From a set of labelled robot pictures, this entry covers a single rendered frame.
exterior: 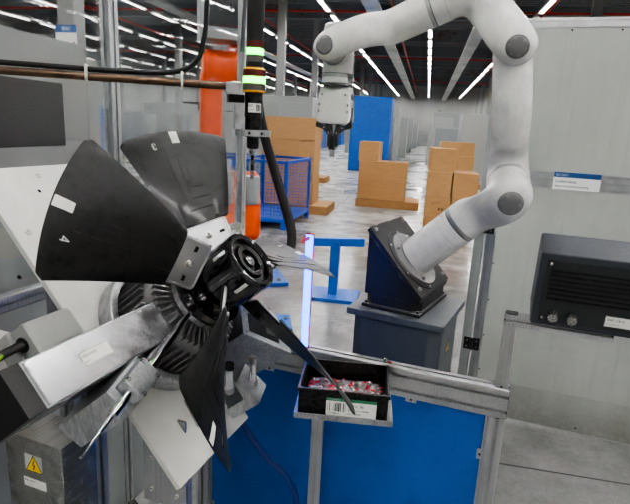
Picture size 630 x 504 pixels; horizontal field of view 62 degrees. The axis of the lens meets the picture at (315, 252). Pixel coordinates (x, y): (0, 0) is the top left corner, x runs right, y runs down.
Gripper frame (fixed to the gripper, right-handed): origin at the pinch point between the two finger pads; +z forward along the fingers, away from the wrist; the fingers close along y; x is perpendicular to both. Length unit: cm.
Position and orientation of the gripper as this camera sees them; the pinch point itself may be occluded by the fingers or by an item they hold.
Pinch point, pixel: (332, 142)
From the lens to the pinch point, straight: 153.3
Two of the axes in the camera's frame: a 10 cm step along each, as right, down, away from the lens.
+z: -0.6, 9.7, 2.4
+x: -3.4, 2.0, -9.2
